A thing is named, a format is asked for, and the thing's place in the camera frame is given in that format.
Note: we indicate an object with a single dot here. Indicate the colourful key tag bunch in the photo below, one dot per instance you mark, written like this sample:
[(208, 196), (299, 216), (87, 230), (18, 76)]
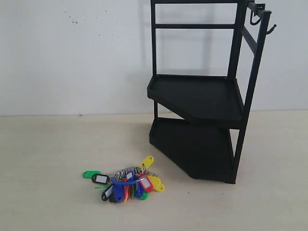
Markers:
[(128, 183)]

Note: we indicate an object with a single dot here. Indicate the black metal corner rack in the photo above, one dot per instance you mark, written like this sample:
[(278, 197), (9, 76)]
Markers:
[(200, 121)]

